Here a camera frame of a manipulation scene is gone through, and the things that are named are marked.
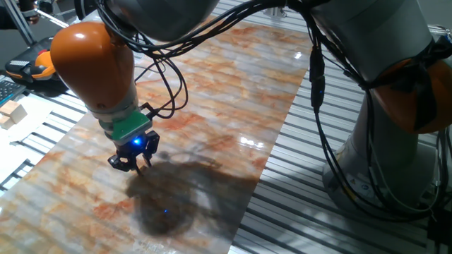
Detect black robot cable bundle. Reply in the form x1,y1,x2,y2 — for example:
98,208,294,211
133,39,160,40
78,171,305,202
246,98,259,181
95,0,452,222

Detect orange marble pattern mat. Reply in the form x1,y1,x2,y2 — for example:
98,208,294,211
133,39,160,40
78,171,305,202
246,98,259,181
0,16,314,254

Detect orange black teach pendant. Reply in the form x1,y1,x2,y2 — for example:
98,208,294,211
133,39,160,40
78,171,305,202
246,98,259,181
5,35,70,92

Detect medium wooden cube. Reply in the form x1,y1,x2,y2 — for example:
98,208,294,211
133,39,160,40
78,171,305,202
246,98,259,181
0,114,16,131

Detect black computer keyboard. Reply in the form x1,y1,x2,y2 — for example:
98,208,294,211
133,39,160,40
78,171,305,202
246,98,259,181
0,80,26,107

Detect green camera mount plate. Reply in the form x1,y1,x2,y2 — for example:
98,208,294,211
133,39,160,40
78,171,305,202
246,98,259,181
111,109,153,141

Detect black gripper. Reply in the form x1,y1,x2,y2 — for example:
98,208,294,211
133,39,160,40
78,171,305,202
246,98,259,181
107,130,161,176

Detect large wooden block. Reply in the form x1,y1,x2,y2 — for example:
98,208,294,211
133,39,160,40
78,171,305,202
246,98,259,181
0,99,28,124

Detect white paper sheets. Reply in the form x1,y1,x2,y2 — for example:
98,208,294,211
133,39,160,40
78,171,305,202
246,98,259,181
0,93,54,184

